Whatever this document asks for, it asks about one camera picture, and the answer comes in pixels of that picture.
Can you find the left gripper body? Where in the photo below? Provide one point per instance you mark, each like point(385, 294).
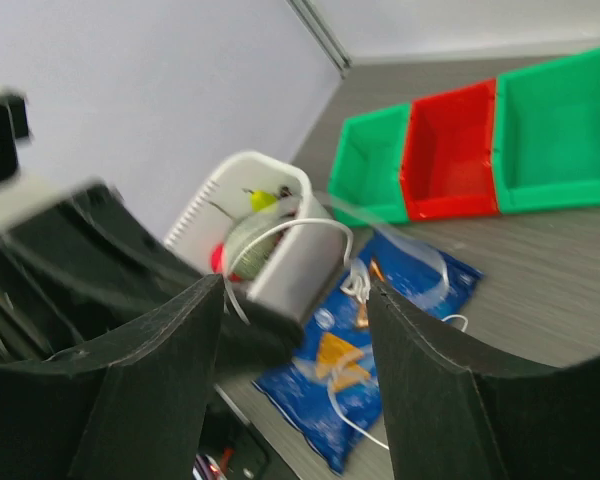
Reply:
point(82, 280)

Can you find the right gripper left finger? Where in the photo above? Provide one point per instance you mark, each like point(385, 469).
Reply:
point(127, 405)

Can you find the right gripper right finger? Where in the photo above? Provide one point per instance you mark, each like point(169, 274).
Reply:
point(455, 407)

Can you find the blue Doritos chip bag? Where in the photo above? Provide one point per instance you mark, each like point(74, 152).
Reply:
point(329, 391)

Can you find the red apple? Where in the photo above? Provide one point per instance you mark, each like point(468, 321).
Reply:
point(219, 259)

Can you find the green melon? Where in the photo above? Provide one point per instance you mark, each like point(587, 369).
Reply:
point(242, 234)

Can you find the white fruit basket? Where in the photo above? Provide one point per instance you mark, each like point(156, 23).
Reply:
point(300, 264)

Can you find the yellow green pear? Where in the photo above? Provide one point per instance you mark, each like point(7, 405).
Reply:
point(260, 200)

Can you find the left green bin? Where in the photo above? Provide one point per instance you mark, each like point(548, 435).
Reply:
point(366, 169)

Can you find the green bin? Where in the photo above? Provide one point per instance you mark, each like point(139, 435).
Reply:
point(546, 142)
point(366, 169)

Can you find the red bin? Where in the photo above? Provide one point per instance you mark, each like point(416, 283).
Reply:
point(446, 170)

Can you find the right green bin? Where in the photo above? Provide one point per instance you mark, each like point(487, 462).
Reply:
point(546, 142)

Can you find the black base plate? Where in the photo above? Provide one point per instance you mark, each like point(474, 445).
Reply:
point(230, 446)

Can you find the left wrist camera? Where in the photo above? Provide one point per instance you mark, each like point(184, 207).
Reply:
point(22, 193)

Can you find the left frame post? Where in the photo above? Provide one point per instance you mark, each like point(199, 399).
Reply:
point(308, 13)

